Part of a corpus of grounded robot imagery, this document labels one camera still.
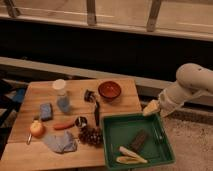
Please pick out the wooden cutting board table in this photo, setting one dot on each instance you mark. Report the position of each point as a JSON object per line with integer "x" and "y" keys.
{"x": 23, "y": 155}

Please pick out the blue sponge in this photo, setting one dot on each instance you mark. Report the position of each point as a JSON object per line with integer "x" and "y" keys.
{"x": 46, "y": 112}

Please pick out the gray blue cloth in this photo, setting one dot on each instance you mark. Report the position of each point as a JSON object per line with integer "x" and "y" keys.
{"x": 60, "y": 144}

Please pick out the black marker pen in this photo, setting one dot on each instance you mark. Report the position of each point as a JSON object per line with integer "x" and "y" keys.
{"x": 97, "y": 113}

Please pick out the orange carrot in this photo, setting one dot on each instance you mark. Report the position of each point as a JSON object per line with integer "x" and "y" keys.
{"x": 64, "y": 125}

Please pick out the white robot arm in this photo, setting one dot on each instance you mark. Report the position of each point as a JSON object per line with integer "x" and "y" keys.
{"x": 192, "y": 81}

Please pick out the metal spoon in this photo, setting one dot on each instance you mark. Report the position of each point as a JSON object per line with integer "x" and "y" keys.
{"x": 29, "y": 139}

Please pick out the dark brown eraser block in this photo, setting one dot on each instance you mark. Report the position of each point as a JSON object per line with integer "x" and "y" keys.
{"x": 137, "y": 143}

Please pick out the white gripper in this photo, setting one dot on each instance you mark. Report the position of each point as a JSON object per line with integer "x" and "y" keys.
{"x": 169, "y": 99}

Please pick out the blue clear cup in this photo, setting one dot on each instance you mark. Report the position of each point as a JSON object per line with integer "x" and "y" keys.
{"x": 63, "y": 104}

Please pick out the brown pine cone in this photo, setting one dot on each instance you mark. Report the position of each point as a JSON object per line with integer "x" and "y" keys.
{"x": 91, "y": 136}

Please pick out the red brown bowl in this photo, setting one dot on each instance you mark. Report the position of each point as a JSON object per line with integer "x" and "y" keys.
{"x": 109, "y": 90}

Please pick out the small black clip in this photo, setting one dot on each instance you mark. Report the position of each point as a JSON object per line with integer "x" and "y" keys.
{"x": 89, "y": 96}

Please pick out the green plastic tray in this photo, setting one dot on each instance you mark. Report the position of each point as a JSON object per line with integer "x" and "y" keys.
{"x": 120, "y": 130}

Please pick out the apple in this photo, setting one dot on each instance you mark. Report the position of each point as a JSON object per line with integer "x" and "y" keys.
{"x": 37, "y": 128}

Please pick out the small black round object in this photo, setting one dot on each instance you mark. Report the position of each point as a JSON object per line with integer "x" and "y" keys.
{"x": 81, "y": 122}

